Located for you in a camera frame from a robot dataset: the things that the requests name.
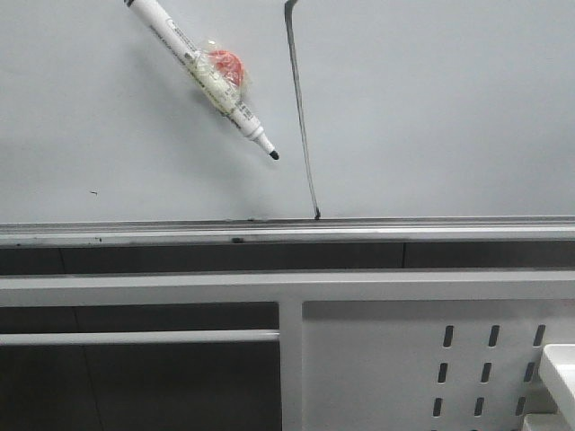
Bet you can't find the white pegboard stand frame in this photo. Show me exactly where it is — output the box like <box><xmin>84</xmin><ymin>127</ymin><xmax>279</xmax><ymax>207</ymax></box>
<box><xmin>1</xmin><ymin>270</ymin><xmax>574</xmax><ymax>430</ymax></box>

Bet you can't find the white whiteboard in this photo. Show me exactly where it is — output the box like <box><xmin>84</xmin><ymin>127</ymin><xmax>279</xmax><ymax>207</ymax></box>
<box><xmin>1</xmin><ymin>1</ymin><xmax>574</xmax><ymax>247</ymax></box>

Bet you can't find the white black-tip marker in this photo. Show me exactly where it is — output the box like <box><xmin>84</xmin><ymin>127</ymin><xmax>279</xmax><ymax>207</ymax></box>
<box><xmin>125</xmin><ymin>1</ymin><xmax>279</xmax><ymax>160</ymax></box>

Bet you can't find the red round magnet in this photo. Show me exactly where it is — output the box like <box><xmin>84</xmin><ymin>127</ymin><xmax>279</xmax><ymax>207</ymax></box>
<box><xmin>208</xmin><ymin>49</ymin><xmax>245</xmax><ymax>87</ymax></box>

